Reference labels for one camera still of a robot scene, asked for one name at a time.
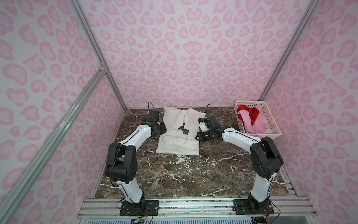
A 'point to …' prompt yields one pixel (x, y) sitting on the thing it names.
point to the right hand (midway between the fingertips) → (197, 136)
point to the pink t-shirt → (259, 125)
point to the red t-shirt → (254, 113)
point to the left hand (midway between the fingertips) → (165, 127)
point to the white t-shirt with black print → (179, 135)
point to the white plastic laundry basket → (274, 130)
